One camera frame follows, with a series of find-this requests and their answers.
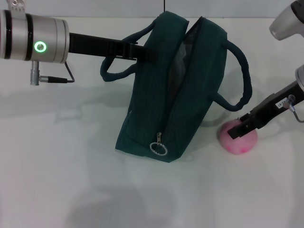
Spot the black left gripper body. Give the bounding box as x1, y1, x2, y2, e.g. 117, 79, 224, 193
68, 33, 139, 60

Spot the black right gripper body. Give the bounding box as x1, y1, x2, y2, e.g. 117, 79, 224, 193
248, 80, 304, 131

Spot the pink peach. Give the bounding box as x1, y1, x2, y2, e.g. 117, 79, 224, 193
219, 117, 258, 155

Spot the dark teal fabric bag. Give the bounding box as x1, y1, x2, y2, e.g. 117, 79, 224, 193
99, 10, 253, 164

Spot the left arm grey plug cable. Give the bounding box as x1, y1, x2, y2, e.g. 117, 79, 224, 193
29, 60, 76, 86

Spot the silver zipper pull ring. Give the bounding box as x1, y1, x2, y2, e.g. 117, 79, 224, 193
149, 131, 169, 157

